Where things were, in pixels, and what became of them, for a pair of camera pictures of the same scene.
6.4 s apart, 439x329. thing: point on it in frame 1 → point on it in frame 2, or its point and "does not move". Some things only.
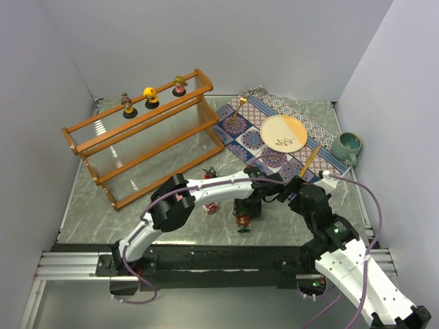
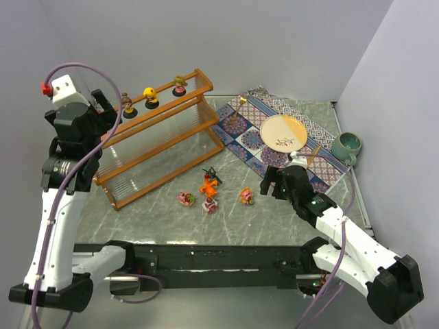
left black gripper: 247,208 → 101,114
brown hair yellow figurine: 129,112 does not move
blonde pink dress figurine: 180,89 does not move
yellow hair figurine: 151,101 does not move
